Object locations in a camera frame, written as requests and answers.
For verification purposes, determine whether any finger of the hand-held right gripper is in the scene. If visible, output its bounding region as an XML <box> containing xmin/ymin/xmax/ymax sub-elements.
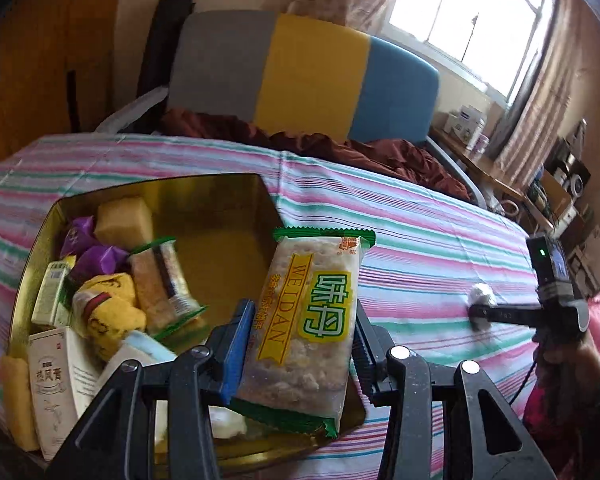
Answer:
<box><xmin>469</xmin><ymin>302</ymin><xmax>538</xmax><ymax>328</ymax></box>

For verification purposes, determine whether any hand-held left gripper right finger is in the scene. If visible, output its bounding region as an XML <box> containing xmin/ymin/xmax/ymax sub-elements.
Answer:
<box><xmin>350</xmin><ymin>300</ymin><xmax>553</xmax><ymax>480</ymax></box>

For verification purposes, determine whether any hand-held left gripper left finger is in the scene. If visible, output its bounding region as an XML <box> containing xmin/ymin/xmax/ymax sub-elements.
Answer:
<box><xmin>45</xmin><ymin>299</ymin><xmax>258</xmax><ymax>480</ymax></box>

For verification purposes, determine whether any green-edged cracker packet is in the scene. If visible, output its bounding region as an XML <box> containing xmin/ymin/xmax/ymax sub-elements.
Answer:
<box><xmin>229</xmin><ymin>226</ymin><xmax>377</xmax><ymax>438</ymax></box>

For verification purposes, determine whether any green-edged cake packet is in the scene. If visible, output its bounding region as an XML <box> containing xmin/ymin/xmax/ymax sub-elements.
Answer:
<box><xmin>127</xmin><ymin>236</ymin><xmax>208</xmax><ymax>341</ymax></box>

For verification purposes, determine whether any yellow bun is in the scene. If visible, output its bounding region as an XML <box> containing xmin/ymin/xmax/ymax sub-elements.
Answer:
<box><xmin>72</xmin><ymin>271</ymin><xmax>148</xmax><ymax>363</ymax></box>

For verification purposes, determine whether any gold tin box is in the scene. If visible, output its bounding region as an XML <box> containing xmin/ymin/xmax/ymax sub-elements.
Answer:
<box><xmin>7</xmin><ymin>172</ymin><xmax>368</xmax><ymax>466</ymax></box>

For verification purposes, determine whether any purple snack packet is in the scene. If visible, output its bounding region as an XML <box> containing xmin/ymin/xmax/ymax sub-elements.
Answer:
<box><xmin>70</xmin><ymin>245</ymin><xmax>131</xmax><ymax>286</ymax></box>
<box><xmin>60</xmin><ymin>216</ymin><xmax>98</xmax><ymax>256</ymax></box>

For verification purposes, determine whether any yellow sponge cake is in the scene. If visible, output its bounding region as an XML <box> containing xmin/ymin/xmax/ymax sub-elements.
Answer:
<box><xmin>0</xmin><ymin>355</ymin><xmax>41</xmax><ymax>452</ymax></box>
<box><xmin>94</xmin><ymin>196</ymin><xmax>155</xmax><ymax>252</ymax></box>

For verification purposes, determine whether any white medicine box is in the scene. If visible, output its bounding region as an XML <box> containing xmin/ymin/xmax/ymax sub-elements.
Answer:
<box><xmin>27</xmin><ymin>326</ymin><xmax>103</xmax><ymax>461</ymax></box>

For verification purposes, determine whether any small white green box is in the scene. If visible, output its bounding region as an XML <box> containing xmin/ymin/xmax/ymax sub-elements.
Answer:
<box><xmin>30</xmin><ymin>255</ymin><xmax>78</xmax><ymax>328</ymax></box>

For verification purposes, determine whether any person's right hand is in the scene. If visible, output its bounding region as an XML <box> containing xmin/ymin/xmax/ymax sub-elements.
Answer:
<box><xmin>537</xmin><ymin>332</ymin><xmax>600</xmax><ymax>396</ymax></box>

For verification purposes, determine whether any red clothing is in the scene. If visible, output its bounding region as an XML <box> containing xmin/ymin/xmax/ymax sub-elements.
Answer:
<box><xmin>522</xmin><ymin>295</ymin><xmax>600</xmax><ymax>480</ymax></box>

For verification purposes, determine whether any cluttered wooden shelf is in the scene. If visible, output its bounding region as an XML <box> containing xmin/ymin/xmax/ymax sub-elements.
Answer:
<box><xmin>527</xmin><ymin>120</ymin><xmax>596</xmax><ymax>241</ymax></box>

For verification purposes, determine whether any wooden desk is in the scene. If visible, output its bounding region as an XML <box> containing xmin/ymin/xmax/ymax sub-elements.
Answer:
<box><xmin>430</xmin><ymin>125</ymin><xmax>556</xmax><ymax>231</ymax></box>

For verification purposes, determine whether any white desk appliance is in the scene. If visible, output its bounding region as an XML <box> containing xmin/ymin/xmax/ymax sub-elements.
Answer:
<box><xmin>442</xmin><ymin>105</ymin><xmax>487</xmax><ymax>142</ymax></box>

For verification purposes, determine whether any dark red blanket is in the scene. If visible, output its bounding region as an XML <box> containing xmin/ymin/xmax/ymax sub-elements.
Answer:
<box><xmin>157</xmin><ymin>107</ymin><xmax>473</xmax><ymax>203</ymax></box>

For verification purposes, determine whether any grey yellow blue headboard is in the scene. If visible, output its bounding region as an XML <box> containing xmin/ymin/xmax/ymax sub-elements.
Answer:
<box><xmin>167</xmin><ymin>10</ymin><xmax>441</xmax><ymax>146</ymax></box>

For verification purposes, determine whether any window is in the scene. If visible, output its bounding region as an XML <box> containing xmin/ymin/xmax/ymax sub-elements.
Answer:
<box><xmin>387</xmin><ymin>0</ymin><xmax>548</xmax><ymax>106</ymax></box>

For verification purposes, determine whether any wooden wardrobe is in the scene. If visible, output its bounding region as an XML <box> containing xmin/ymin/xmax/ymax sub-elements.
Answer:
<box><xmin>0</xmin><ymin>0</ymin><xmax>126</xmax><ymax>176</ymax></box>

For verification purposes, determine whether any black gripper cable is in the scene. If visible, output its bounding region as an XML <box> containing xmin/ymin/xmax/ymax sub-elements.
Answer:
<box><xmin>507</xmin><ymin>340</ymin><xmax>543</xmax><ymax>406</ymax></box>

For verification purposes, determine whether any grey bed rail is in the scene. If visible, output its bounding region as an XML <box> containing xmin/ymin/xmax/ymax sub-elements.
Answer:
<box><xmin>95</xmin><ymin>85</ymin><xmax>171</xmax><ymax>135</ymax></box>
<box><xmin>425</xmin><ymin>140</ymin><xmax>488</xmax><ymax>208</ymax></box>

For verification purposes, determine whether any dark upright post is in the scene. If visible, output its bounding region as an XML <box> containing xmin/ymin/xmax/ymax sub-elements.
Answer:
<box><xmin>137</xmin><ymin>0</ymin><xmax>196</xmax><ymax>96</ymax></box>

